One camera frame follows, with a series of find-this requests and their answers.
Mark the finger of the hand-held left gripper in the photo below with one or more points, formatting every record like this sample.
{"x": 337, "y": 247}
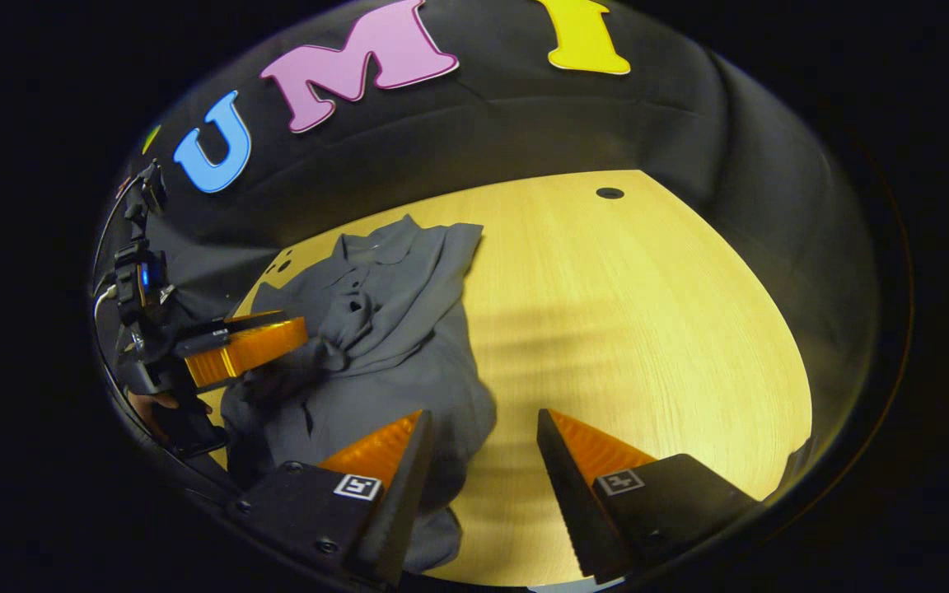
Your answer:
{"x": 203, "y": 339}
{"x": 244, "y": 350}

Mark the grey button shirt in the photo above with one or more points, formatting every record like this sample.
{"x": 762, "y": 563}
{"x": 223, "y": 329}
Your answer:
{"x": 392, "y": 346}

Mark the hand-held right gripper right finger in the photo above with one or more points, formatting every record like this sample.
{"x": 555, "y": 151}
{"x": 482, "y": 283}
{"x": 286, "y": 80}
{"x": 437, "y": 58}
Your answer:
{"x": 573, "y": 511}

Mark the black backdrop cloth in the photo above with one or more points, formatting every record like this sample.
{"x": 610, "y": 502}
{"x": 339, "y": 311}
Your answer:
{"x": 524, "y": 123}

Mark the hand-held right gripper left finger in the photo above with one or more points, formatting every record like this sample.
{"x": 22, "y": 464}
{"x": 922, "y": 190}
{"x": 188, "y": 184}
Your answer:
{"x": 396, "y": 511}

